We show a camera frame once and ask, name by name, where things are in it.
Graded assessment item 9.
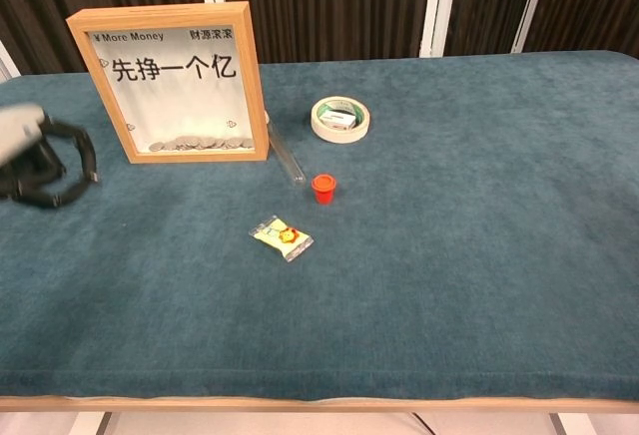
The small red plastic cap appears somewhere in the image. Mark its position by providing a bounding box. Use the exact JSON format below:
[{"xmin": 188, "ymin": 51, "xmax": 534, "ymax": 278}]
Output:
[{"xmin": 311, "ymin": 173, "xmax": 339, "ymax": 206}]

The lion print candy packet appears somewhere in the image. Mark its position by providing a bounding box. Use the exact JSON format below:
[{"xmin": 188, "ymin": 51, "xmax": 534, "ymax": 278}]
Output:
[{"xmin": 249, "ymin": 215, "xmax": 316, "ymax": 263}]

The wooden coin box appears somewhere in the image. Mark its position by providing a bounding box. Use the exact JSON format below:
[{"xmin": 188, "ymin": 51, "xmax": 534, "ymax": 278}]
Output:
[{"xmin": 66, "ymin": 0, "xmax": 271, "ymax": 165}]

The teal velvet table cloth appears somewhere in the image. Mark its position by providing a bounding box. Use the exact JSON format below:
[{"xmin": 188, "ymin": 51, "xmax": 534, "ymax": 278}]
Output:
[{"xmin": 0, "ymin": 49, "xmax": 639, "ymax": 402}]

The wooden table edge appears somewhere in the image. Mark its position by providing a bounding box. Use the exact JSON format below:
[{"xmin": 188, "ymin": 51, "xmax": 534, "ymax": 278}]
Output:
[{"xmin": 0, "ymin": 393, "xmax": 639, "ymax": 414}]

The small white green box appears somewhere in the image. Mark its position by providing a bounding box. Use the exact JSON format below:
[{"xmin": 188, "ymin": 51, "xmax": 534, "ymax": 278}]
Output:
[{"xmin": 319, "ymin": 109, "xmax": 359, "ymax": 132}]

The beige masking tape roll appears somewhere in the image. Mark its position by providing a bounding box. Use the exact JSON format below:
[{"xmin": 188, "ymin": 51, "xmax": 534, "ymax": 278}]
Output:
[{"xmin": 310, "ymin": 96, "xmax": 372, "ymax": 145}]

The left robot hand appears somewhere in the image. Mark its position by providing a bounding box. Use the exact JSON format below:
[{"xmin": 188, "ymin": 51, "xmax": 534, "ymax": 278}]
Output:
[{"xmin": 0, "ymin": 102, "xmax": 100, "ymax": 210}]

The clear glass test tube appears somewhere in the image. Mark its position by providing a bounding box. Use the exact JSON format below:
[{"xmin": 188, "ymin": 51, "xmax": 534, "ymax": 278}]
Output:
[{"xmin": 264, "ymin": 110, "xmax": 307, "ymax": 186}]

